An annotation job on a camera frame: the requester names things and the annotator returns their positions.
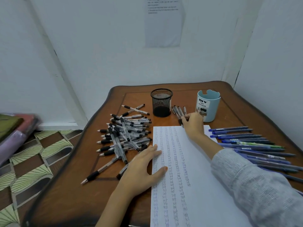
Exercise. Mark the green folded cloth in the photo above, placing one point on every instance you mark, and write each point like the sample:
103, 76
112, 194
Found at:
9, 124

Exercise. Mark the green pen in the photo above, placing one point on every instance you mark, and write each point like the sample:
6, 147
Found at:
260, 145

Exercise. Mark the printed paper notice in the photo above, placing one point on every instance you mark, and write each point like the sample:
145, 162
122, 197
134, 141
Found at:
164, 23

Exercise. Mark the light blue pen holder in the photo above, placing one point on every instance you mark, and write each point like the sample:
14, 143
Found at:
208, 106

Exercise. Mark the red folded cloth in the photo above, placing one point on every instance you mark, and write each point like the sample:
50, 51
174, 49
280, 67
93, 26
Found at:
29, 124

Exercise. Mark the white sheet with handwriting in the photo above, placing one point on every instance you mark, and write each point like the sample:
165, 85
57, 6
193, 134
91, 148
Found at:
184, 177

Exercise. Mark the person's left forearm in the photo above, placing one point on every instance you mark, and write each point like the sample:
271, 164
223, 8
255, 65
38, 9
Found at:
120, 208

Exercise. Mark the person's left thumb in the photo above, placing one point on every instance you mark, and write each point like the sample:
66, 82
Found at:
160, 170

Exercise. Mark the green brown patterned floor mat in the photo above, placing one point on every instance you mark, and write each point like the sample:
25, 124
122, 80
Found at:
30, 167

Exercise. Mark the pile of black clear pens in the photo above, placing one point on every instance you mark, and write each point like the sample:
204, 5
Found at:
125, 137

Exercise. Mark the black mesh pen cup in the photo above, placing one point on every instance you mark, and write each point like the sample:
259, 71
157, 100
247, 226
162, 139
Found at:
162, 102

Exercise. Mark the person's right fingers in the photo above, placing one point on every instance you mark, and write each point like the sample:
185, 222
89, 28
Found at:
188, 117

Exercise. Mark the person's left hand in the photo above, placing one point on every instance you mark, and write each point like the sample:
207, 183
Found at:
138, 172

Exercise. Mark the person's right forearm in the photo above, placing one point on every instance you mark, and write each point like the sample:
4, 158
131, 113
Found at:
255, 189

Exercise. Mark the row of blue pens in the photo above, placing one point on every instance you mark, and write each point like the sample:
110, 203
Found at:
258, 151

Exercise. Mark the person's right hand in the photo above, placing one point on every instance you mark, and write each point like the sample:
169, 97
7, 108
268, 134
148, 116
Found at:
195, 126

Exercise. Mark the black grip clear pen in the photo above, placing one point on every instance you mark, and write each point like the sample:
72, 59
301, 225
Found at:
175, 111
180, 111
136, 109
132, 110
99, 172
180, 121
185, 110

